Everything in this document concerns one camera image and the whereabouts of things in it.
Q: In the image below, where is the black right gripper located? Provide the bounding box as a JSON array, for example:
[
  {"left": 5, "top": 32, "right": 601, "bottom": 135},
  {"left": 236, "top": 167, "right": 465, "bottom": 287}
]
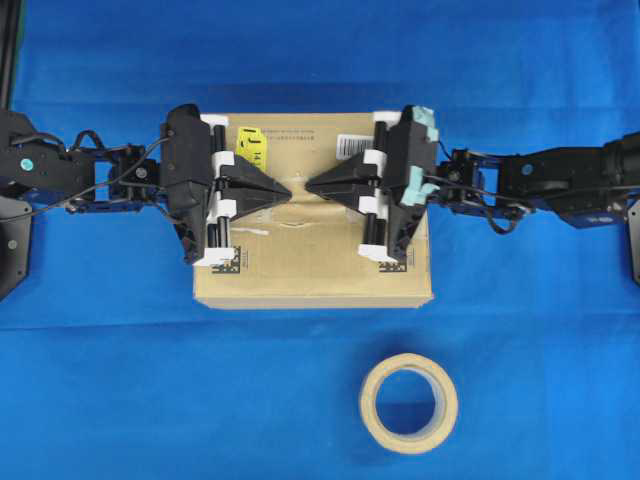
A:
[{"left": 305, "top": 105, "right": 439, "bottom": 262}]

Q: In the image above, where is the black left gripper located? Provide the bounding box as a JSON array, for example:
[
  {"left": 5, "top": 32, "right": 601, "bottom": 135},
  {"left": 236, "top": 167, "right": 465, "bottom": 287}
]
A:
[{"left": 159, "top": 104, "right": 292, "bottom": 265}]

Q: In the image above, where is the brown tape strip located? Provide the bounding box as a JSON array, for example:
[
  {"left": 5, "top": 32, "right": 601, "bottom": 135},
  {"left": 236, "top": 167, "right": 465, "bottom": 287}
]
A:
[{"left": 244, "top": 176, "right": 362, "bottom": 229}]

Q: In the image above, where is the brown cardboard box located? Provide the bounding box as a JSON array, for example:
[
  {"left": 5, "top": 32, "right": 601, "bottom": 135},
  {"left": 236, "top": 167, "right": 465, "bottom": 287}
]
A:
[{"left": 193, "top": 113, "right": 433, "bottom": 310}]

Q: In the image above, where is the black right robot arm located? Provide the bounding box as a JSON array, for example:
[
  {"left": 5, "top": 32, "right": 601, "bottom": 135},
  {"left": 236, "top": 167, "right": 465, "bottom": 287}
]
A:
[{"left": 305, "top": 105, "right": 639, "bottom": 275}]

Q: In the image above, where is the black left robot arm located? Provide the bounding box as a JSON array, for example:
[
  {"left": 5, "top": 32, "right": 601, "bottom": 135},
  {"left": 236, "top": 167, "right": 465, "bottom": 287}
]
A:
[{"left": 1, "top": 104, "right": 291, "bottom": 296}]

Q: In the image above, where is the brown packing tape roll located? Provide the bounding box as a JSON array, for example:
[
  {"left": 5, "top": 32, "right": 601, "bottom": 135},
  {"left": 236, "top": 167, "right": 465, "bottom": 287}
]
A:
[{"left": 358, "top": 353, "right": 459, "bottom": 455}]

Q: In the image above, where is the blue table cloth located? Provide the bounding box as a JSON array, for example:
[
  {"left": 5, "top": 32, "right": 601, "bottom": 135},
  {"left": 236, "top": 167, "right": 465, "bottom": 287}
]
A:
[{"left": 1, "top": 1, "right": 639, "bottom": 479}]

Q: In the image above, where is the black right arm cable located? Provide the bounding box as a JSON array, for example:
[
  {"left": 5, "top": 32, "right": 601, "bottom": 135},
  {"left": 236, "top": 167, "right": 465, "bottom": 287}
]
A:
[{"left": 422, "top": 139, "right": 536, "bottom": 235}]

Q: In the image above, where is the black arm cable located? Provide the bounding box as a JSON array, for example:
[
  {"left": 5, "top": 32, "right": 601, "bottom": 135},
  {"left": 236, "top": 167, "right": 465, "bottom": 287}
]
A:
[
  {"left": 0, "top": 130, "right": 171, "bottom": 221},
  {"left": 422, "top": 139, "right": 536, "bottom": 235}
]

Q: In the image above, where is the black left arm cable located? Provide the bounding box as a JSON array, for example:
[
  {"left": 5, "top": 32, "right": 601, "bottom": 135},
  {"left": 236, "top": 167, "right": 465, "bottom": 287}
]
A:
[{"left": 0, "top": 130, "right": 171, "bottom": 221}]

